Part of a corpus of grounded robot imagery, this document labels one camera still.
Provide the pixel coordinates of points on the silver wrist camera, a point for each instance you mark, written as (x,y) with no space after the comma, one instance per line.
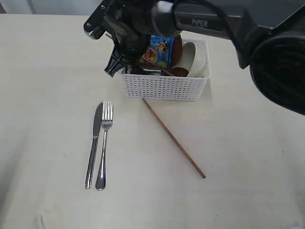
(94,27)

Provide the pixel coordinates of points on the white perforated plastic basket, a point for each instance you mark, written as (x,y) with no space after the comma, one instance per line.
(170,87)

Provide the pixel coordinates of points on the blue chips bag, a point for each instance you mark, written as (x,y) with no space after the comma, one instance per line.
(160,51)

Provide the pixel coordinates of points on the silver metal knife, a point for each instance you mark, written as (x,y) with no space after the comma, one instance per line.
(95,137)

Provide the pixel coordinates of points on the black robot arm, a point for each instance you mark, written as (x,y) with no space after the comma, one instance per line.
(268,36)

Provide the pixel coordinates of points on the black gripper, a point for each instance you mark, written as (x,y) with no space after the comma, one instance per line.
(129,23)

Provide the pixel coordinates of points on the shiny metal cup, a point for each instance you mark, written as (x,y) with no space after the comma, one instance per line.
(144,71)

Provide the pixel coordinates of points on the white ceramic bowl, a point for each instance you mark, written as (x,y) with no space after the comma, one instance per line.
(193,59)

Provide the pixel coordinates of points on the brown wooden spoon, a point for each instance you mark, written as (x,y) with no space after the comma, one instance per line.
(175,71)

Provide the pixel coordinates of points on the silver metal fork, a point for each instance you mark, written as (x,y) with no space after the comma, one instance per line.
(106,124)

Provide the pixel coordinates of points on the brown round plate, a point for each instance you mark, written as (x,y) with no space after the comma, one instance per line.
(177,50)

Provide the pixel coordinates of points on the brown wooden chopstick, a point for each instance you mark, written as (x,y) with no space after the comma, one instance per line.
(201,173)
(135,55)

